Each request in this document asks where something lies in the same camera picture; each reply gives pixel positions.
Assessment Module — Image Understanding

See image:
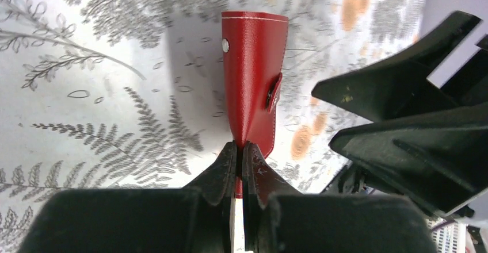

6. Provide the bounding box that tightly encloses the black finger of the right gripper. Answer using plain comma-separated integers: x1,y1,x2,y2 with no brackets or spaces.
311,10,482,122
329,104,487,216

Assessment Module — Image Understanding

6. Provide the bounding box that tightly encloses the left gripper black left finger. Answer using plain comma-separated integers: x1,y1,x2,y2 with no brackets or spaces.
184,142,237,252

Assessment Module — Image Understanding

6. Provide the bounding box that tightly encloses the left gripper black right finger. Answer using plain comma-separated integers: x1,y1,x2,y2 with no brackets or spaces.
242,142,301,252

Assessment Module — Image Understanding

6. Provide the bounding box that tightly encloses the red leather card holder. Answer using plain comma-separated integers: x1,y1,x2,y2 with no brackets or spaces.
221,11,289,199

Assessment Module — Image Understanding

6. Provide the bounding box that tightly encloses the floral patterned table mat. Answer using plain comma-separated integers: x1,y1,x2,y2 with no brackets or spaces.
1,0,425,252

